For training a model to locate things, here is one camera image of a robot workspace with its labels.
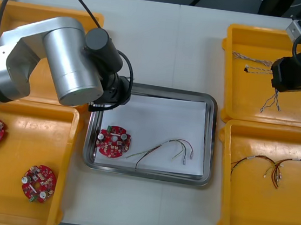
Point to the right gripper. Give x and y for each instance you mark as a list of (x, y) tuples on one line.
[(293, 74)]

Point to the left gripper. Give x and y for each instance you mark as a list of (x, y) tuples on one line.
[(120, 92)]

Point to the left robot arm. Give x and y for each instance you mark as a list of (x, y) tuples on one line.
[(63, 62)]

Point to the white sheet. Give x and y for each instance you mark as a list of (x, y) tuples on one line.
[(161, 113)]

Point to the yellow-orange plastic bin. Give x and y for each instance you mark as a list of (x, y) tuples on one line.
[(264, 212), (247, 101), (19, 19), (10, 172)]

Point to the steel tray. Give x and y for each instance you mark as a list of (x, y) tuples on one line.
[(211, 141)]

